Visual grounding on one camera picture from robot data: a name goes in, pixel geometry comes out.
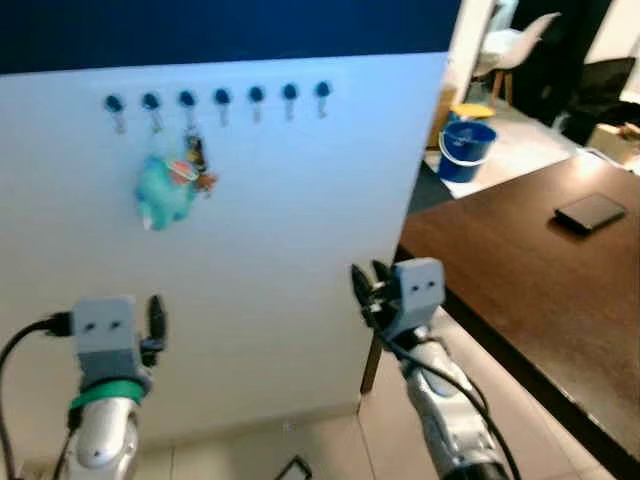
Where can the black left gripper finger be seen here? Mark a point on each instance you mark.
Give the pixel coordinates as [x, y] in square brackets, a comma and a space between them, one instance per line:
[156, 316]

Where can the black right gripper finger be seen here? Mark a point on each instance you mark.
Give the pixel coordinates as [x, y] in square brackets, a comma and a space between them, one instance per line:
[382, 273]
[360, 284]

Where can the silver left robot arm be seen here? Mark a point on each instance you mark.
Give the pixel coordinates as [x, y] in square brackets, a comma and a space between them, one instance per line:
[104, 442]

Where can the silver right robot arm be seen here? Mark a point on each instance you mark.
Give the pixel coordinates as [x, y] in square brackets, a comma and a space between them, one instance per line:
[446, 420]

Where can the white partition board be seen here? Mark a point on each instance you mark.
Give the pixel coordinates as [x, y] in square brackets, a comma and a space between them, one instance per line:
[285, 250]

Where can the dark brown wooden table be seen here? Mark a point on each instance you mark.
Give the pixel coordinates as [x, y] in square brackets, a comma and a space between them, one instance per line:
[525, 290]

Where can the blue plastic bucket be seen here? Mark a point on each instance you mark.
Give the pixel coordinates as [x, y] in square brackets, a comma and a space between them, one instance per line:
[466, 150]

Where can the flat black tablet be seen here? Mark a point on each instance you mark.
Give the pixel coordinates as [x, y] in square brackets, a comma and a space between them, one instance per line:
[590, 212]

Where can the yellow round lid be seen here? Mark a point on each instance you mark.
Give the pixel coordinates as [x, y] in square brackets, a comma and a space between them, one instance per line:
[472, 110]

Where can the open cardboard box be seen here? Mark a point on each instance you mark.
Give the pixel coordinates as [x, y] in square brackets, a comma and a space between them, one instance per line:
[613, 143]

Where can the black office chair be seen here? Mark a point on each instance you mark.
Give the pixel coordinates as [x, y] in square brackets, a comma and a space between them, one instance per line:
[600, 92]

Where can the white shell chair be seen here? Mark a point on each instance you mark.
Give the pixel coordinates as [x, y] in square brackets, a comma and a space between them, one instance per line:
[522, 45]

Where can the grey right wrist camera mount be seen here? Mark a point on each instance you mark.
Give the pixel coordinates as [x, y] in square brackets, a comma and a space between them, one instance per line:
[418, 292]

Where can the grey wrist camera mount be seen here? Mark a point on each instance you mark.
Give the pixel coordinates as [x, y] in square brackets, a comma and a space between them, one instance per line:
[418, 292]
[104, 335]

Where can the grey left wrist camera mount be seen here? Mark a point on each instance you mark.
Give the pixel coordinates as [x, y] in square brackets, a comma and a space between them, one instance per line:
[104, 335]

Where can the black metal floor bracket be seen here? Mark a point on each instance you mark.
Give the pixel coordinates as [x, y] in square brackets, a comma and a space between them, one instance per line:
[295, 468]

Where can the blue wall hook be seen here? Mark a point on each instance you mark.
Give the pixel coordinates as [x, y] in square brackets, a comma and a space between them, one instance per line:
[222, 97]
[150, 101]
[114, 103]
[289, 92]
[187, 99]
[322, 89]
[256, 94]

